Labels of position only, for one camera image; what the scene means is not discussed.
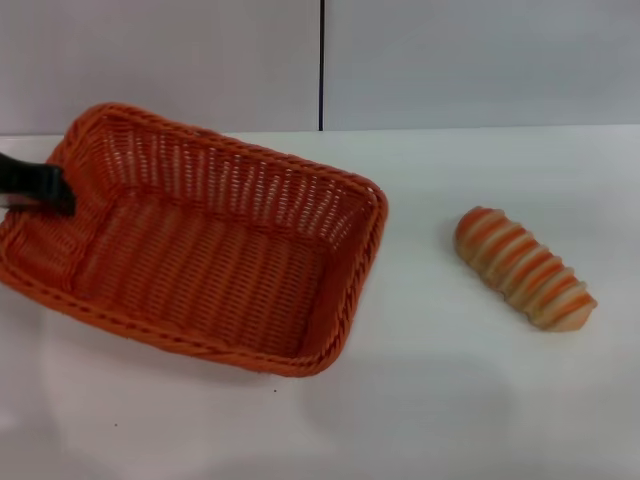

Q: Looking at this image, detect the orange woven plastic basket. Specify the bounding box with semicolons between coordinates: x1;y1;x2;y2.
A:
0;102;390;380

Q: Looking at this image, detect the striped orange bread loaf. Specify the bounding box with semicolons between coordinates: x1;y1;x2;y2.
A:
453;205;599;333

